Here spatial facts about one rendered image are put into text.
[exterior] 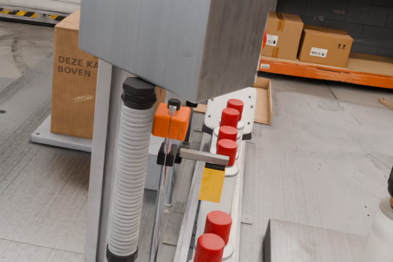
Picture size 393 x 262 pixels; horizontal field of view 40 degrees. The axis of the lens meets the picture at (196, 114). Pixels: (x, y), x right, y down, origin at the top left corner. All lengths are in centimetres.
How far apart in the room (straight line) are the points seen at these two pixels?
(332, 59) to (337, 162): 324
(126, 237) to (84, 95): 75
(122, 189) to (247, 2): 22
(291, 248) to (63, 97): 64
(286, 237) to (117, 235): 53
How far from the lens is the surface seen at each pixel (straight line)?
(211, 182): 74
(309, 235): 108
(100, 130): 66
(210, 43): 47
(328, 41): 464
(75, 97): 131
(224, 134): 92
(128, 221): 57
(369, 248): 89
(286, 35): 457
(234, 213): 102
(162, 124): 68
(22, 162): 128
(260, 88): 190
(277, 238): 105
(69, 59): 128
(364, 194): 139
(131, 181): 55
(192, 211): 92
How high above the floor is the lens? 147
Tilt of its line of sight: 24 degrees down
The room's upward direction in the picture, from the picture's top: 9 degrees clockwise
